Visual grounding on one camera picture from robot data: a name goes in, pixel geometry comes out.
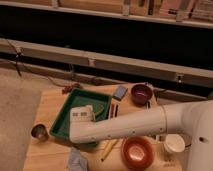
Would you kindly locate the small metal cup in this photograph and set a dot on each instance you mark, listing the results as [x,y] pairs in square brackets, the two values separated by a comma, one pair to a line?
[39,132]

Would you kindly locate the green plastic tray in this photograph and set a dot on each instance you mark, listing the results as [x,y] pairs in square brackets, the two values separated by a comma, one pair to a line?
[78,98]

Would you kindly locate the blue sponge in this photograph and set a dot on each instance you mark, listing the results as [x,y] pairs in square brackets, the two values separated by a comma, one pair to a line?
[120,92]

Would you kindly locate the dark red grapes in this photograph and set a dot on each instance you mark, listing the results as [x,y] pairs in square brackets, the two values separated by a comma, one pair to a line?
[68,89]

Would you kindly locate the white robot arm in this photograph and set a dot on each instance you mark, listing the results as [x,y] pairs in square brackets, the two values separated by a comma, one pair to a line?
[194,119]

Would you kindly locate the white cup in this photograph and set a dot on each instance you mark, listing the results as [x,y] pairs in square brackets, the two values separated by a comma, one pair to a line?
[174,143]

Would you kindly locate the black marker pen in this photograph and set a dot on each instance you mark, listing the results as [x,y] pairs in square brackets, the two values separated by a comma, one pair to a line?
[115,111]

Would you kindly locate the green cucumber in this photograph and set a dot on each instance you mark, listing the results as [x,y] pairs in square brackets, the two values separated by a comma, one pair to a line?
[99,111]

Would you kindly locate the red orange bowl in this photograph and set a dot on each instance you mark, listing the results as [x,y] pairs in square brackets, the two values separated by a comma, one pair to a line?
[137,153]

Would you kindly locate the grey blue cloth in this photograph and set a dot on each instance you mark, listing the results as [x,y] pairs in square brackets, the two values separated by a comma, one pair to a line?
[76,161]

